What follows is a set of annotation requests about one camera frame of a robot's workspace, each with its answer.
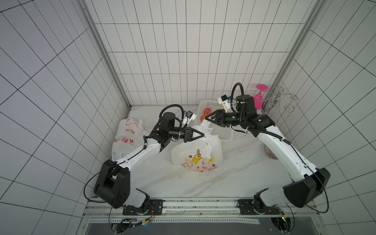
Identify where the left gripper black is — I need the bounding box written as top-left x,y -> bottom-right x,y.
169,125 -> 205,143

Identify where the metal glass rack stand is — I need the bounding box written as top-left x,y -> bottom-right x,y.
263,86 -> 299,114

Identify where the red peach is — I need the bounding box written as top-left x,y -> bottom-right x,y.
203,108 -> 212,115

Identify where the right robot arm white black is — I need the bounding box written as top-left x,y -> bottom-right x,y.
205,83 -> 331,214

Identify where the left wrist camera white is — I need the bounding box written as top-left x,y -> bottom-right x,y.
182,111 -> 197,125

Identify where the stack of printed plastic bags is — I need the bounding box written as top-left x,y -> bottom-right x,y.
111,118 -> 145,161

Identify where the white basket perforated plastic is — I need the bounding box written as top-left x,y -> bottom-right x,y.
196,99 -> 234,141

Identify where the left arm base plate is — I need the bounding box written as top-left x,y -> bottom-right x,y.
122,199 -> 164,216

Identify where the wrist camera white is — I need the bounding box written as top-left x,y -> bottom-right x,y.
217,95 -> 233,113
182,111 -> 197,125

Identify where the white printed plastic bag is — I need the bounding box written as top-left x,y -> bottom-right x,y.
171,120 -> 223,173

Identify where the pink wine glass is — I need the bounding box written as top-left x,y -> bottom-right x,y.
254,84 -> 269,110

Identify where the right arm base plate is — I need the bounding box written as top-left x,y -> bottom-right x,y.
237,199 -> 280,215

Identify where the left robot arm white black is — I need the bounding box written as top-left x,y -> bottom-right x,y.
94,105 -> 204,212

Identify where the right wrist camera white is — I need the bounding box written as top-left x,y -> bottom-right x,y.
217,95 -> 233,113

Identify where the aluminium mounting rail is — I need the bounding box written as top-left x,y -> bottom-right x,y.
85,196 -> 319,219

